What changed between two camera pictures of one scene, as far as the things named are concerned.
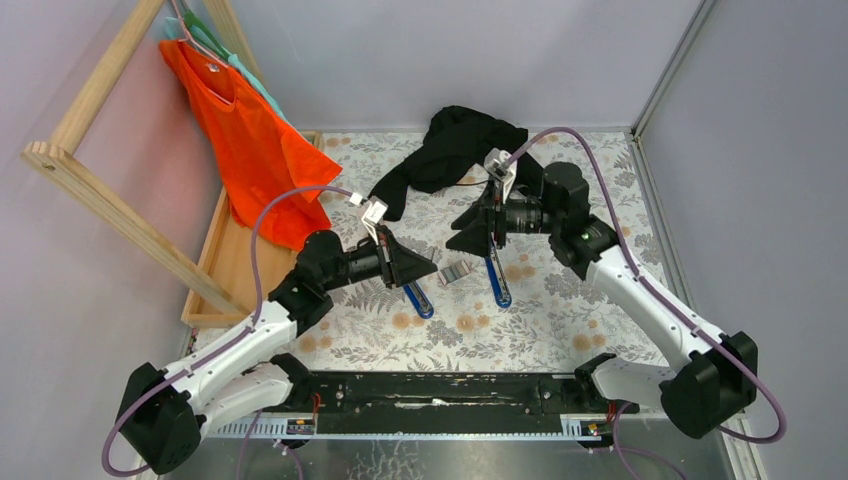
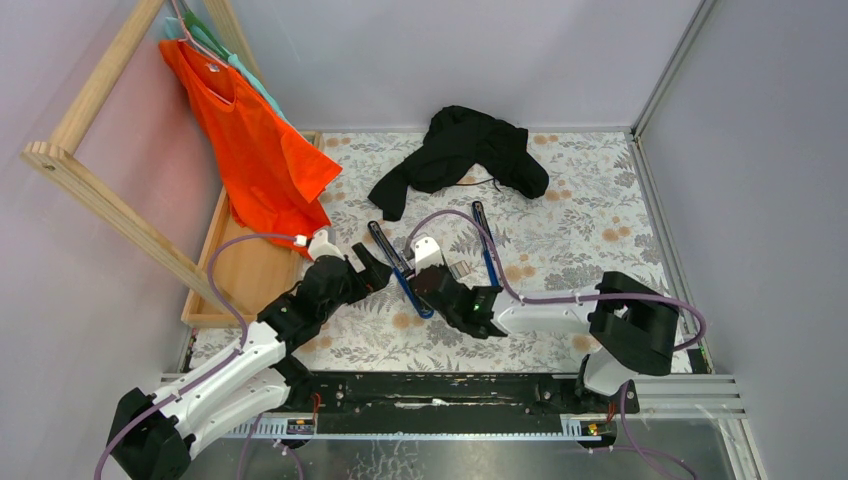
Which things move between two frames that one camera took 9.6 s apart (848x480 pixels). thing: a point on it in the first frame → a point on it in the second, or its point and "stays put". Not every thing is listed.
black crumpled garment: [456, 148] stays put
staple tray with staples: [453, 272] stays put
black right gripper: [475, 235] → [442, 267]
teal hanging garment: [172, 28] stays put
